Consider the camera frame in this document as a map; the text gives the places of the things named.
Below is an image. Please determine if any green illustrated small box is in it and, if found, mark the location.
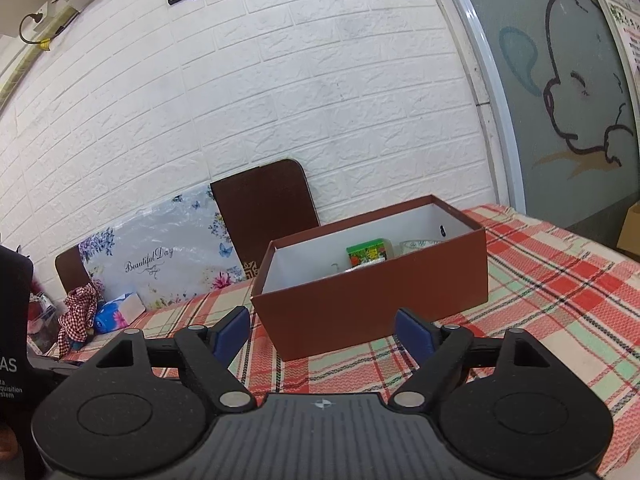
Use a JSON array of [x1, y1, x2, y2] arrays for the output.
[[346, 238, 390, 268]]

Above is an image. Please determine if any clear patterned tape roll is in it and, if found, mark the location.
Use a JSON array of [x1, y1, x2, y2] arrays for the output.
[[398, 240, 440, 256]]

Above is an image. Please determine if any person's left hand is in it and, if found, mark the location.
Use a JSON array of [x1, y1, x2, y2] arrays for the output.
[[0, 427, 20, 462]]

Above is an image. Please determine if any blue tissue pack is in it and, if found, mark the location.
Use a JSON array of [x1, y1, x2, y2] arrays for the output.
[[94, 292, 145, 334]]

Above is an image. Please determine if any red white checkered cloth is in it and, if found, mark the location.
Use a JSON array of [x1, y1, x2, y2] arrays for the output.
[[58, 281, 103, 358]]

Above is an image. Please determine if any brown cardboard storage box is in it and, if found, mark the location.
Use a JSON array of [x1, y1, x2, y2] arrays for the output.
[[250, 195, 488, 361]]

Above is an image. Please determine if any plaid bed blanket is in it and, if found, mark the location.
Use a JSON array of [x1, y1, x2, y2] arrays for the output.
[[32, 206, 639, 479]]

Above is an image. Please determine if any dark brown headboard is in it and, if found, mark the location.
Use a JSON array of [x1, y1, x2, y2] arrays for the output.
[[55, 159, 319, 292]]

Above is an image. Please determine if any yellow cardboard box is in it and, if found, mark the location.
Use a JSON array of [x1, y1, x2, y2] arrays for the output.
[[616, 203, 640, 256]]

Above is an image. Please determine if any cartoon painted door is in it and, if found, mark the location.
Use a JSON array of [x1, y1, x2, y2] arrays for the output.
[[471, 0, 639, 228]]

